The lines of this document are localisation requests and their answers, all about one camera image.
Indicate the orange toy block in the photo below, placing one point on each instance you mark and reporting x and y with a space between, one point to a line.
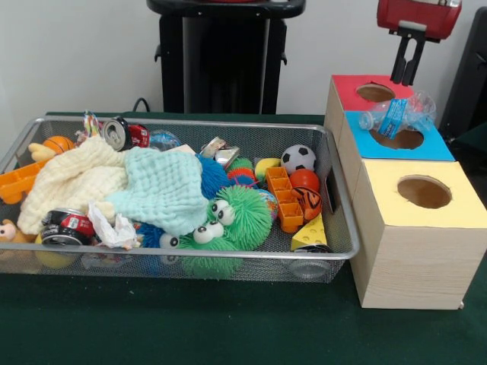
285 198

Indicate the crushed clear plastic bottle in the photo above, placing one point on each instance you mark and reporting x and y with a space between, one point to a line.
394 115

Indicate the yellow cheese wedge toy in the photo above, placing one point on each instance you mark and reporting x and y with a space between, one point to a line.
310 234

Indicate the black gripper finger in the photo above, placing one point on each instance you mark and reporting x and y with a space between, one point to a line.
399 59
415 61

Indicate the small soccer ball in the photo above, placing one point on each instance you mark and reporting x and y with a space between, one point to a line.
299 159

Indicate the shallow clear mesh bin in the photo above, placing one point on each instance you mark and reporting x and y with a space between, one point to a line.
344 220

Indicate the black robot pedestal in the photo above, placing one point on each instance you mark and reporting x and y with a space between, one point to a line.
213 68

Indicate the small red ball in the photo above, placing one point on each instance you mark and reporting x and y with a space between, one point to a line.
306 179

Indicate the red and black soda can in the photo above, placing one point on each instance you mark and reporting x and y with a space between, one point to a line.
72 226

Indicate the mint green muslin cloth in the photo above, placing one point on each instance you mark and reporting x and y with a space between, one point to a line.
163 190

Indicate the blue spiky rubber ball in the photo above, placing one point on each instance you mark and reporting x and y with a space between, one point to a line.
213 176

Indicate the small green spiky ball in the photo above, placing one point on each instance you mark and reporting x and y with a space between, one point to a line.
204 258

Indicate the large green spiky ball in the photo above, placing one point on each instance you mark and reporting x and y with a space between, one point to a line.
247 209

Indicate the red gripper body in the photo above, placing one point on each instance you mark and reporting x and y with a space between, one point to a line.
418 17

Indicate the wooden box with three holes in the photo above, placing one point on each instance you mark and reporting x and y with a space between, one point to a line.
411 266

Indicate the cream muslin cloth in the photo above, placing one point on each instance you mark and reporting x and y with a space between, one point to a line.
68 179

